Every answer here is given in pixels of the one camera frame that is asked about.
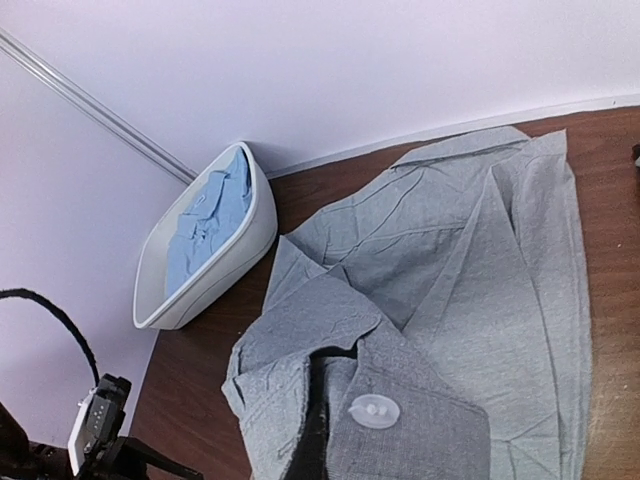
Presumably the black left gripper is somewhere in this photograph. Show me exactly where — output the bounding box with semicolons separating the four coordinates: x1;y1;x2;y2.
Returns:
1;399;203;479

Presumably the silver left corner post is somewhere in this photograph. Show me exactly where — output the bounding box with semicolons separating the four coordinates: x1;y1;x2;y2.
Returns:
1;29;197;184

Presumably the light blue folded shirt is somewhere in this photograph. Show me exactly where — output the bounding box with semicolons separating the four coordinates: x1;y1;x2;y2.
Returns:
166;148;252;296

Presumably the white plastic laundry basket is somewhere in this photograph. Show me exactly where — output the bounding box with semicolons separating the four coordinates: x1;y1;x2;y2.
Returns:
133;142;278;330

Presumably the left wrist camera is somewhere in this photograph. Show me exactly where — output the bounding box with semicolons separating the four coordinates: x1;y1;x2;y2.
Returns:
67;374;131;475

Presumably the grey long sleeve shirt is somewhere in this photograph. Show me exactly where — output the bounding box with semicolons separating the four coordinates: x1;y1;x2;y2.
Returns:
222;127;592;479

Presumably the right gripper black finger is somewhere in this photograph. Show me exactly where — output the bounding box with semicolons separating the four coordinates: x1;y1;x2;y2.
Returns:
284;349;357;479

